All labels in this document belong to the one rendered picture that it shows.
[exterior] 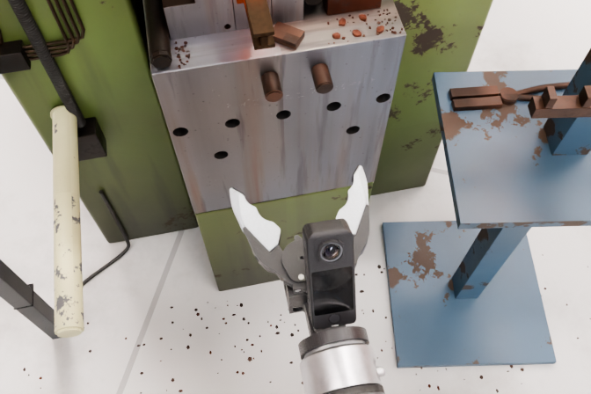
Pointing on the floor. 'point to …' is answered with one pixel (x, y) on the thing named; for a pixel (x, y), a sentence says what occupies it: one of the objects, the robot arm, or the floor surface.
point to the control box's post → (15, 295)
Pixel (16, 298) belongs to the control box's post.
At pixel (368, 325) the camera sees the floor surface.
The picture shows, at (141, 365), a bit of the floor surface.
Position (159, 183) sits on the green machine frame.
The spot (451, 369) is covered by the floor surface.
